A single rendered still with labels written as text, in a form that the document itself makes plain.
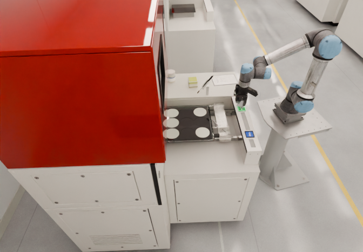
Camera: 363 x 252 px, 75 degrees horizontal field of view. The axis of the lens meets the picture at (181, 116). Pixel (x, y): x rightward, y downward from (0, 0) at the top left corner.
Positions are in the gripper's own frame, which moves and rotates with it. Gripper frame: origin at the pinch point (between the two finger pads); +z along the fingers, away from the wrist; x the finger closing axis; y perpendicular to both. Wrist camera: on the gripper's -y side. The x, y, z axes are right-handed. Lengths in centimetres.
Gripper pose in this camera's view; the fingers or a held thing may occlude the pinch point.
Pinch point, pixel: (242, 107)
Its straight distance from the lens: 182.5
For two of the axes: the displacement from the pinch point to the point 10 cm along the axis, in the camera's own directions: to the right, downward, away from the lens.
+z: 0.3, 7.3, 6.8
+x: 0.3, 6.8, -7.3
